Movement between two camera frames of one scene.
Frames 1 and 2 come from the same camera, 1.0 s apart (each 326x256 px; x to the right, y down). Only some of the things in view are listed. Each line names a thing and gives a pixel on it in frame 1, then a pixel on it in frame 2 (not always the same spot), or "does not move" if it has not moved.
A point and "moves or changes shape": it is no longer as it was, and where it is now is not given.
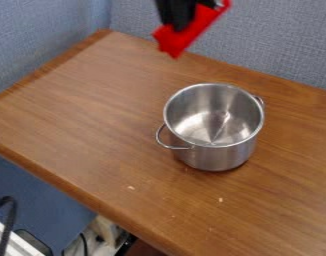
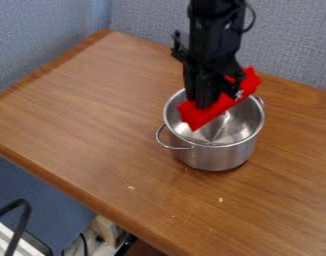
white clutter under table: x=96 y=240 does not move
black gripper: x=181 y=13 to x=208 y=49
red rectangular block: x=176 y=41 moves or changes shape
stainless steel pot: x=212 y=121 does not move
